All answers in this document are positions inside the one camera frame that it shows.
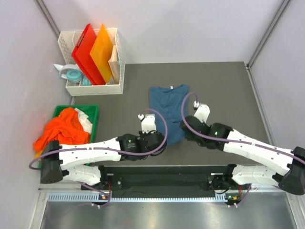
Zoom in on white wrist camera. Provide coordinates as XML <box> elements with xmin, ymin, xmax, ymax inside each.
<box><xmin>193</xmin><ymin>101</ymin><xmax>210</xmax><ymax>123</ymax></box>
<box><xmin>138</xmin><ymin>114</ymin><xmax>157</xmax><ymax>134</ymax></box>

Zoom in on blue t-shirt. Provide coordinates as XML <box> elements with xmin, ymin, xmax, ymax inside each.
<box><xmin>149</xmin><ymin>84</ymin><xmax>189</xmax><ymax>146</ymax></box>

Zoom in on wooden board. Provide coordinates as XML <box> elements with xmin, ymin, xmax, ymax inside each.
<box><xmin>108</xmin><ymin>45</ymin><xmax>120</xmax><ymax>84</ymax></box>

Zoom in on white slotted storage basket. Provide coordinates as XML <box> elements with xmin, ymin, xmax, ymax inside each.
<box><xmin>58</xmin><ymin>28</ymin><xmax>125</xmax><ymax>96</ymax></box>

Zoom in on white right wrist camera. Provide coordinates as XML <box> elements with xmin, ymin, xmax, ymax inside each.
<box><xmin>193</xmin><ymin>101</ymin><xmax>210</xmax><ymax>123</ymax></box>

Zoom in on orange plastic board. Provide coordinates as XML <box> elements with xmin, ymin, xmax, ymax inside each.
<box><xmin>90</xmin><ymin>24</ymin><xmax>113</xmax><ymax>84</ymax></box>

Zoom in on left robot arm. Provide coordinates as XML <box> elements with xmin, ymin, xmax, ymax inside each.
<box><xmin>40</xmin><ymin>130</ymin><xmax>167</xmax><ymax>189</ymax></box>

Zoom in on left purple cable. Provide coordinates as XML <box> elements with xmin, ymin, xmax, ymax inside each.
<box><xmin>28</xmin><ymin>108</ymin><xmax>168</xmax><ymax>206</ymax></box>

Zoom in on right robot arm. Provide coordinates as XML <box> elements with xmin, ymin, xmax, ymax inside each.
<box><xmin>180</xmin><ymin>115</ymin><xmax>305</xmax><ymax>196</ymax></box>

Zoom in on teal tape roll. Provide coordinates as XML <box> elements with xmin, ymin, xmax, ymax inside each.
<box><xmin>66</xmin><ymin>69</ymin><xmax>83</xmax><ymax>83</ymax></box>

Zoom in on red plastic board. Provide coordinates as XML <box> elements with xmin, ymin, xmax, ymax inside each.
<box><xmin>71</xmin><ymin>23</ymin><xmax>105</xmax><ymax>85</ymax></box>

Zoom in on green plastic crate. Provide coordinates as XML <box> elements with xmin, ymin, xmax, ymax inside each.
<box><xmin>51</xmin><ymin>104</ymin><xmax>99</xmax><ymax>143</ymax></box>

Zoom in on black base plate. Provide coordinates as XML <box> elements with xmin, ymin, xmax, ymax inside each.
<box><xmin>93</xmin><ymin>166</ymin><xmax>248</xmax><ymax>198</ymax></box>

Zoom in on yellow t-shirt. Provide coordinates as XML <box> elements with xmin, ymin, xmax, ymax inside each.
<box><xmin>34</xmin><ymin>150</ymin><xmax>43</xmax><ymax>158</ymax></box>

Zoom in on aluminium frame rail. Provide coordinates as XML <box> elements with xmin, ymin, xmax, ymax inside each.
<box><xmin>38</xmin><ymin>181</ymin><xmax>81</xmax><ymax>192</ymax></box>

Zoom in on orange t-shirt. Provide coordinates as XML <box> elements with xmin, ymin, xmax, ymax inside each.
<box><xmin>33</xmin><ymin>107</ymin><xmax>91</xmax><ymax>152</ymax></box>

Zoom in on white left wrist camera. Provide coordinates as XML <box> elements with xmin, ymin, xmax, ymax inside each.
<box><xmin>138</xmin><ymin>114</ymin><xmax>157</xmax><ymax>134</ymax></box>

